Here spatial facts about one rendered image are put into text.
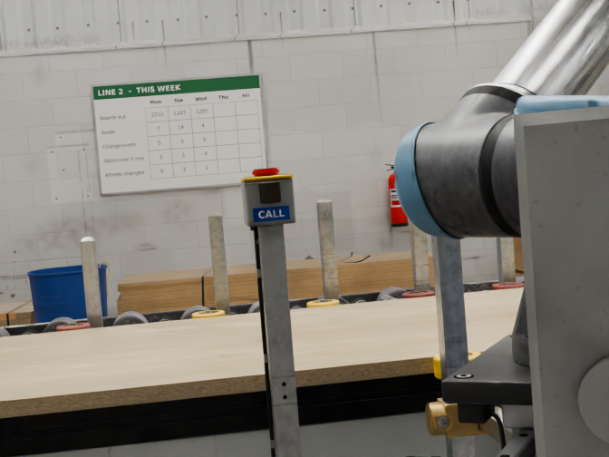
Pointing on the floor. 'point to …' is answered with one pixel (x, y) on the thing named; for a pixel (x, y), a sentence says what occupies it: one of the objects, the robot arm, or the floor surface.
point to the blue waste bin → (64, 292)
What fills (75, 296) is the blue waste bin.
